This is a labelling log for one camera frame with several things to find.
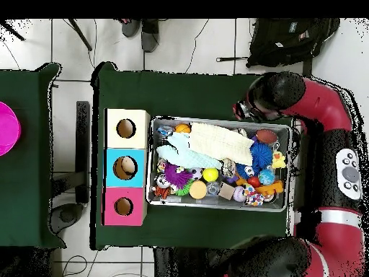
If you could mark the cream waffle cloth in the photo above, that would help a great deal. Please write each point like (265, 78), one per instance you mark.
(219, 142)

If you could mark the yellow duck plush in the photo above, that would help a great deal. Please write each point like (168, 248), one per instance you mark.
(278, 160)

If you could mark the mint waffle cloth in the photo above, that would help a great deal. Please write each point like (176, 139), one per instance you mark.
(184, 155)

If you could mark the blue green globe ball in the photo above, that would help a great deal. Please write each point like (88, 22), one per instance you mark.
(266, 177)

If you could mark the orange plastic toy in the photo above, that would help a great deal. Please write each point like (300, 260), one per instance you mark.
(271, 188)

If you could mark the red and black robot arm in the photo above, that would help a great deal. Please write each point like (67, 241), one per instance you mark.
(325, 104)

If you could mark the silver mesh bin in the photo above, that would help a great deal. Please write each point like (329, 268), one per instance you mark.
(178, 203)

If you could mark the wooden box with three holes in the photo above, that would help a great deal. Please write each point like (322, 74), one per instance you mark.
(112, 173)

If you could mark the brown toy football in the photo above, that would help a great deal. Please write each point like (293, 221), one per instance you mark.
(266, 136)

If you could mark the dark green tablecloth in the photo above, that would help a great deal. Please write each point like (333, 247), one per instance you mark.
(201, 92)
(28, 187)

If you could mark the blue spiky ball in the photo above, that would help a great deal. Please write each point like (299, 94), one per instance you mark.
(261, 154)

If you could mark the orange toy basketball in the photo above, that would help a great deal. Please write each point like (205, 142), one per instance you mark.
(182, 128)

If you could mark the black backpack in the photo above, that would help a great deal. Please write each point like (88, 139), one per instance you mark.
(282, 43)

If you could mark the round orange sponge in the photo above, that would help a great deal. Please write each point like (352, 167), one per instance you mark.
(198, 190)

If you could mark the purple spiky monster toy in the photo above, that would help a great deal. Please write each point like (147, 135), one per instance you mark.
(177, 176)

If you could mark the black panel on stand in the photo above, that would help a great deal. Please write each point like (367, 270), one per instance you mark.
(83, 144)

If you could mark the black tripod leg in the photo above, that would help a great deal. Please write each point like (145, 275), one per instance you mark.
(80, 34)
(13, 31)

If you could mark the pink plastic bowl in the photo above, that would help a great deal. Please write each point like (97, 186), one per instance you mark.
(8, 129)

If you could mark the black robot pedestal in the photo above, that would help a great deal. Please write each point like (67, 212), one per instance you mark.
(187, 265)

